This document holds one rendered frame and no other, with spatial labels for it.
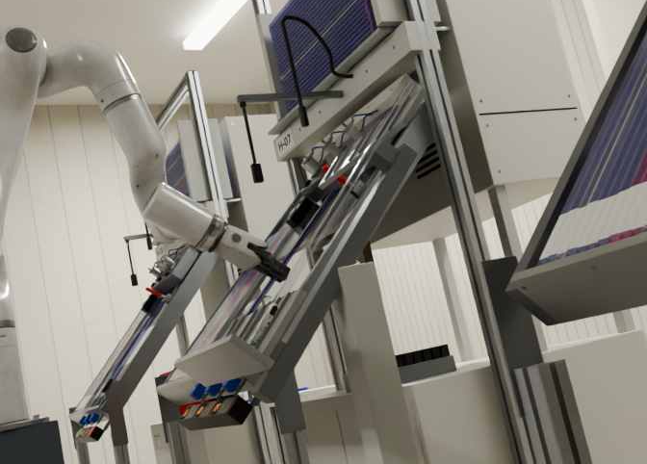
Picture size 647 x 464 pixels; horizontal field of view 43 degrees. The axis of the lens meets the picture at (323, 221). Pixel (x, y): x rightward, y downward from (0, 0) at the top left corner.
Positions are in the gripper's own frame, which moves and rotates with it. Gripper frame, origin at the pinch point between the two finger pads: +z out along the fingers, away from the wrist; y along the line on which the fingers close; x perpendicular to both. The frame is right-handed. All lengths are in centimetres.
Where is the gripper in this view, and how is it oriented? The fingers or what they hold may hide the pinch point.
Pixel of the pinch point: (277, 271)
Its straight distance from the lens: 181.5
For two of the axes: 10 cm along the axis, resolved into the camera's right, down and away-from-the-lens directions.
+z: 8.3, 5.0, 2.6
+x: -3.7, 8.3, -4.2
